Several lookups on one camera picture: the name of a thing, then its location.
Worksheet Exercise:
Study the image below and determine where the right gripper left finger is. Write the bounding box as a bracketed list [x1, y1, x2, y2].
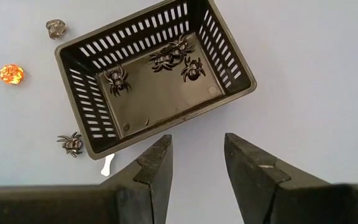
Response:
[0, 134, 174, 224]

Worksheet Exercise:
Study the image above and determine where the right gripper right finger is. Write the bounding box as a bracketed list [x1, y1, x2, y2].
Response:
[224, 133, 358, 224]

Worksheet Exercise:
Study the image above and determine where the small white plastic bone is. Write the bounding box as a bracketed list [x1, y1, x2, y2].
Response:
[100, 152, 116, 177]

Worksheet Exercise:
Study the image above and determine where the black slotted plastic basket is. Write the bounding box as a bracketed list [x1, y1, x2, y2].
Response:
[54, 0, 257, 161]

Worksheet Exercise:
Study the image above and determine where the orange clear plastic pumpkin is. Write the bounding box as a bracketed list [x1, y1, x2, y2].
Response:
[0, 63, 25, 85]

